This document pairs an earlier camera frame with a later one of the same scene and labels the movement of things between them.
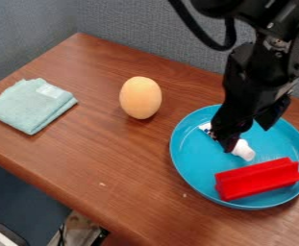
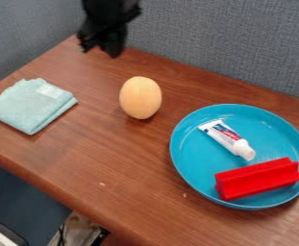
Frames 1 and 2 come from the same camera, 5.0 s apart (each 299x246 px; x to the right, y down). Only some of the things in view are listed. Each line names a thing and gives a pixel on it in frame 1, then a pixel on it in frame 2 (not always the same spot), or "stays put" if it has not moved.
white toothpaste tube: (242, 148) stays put
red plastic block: (256, 179) stays put
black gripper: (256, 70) -> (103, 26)
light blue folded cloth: (29, 104) stays put
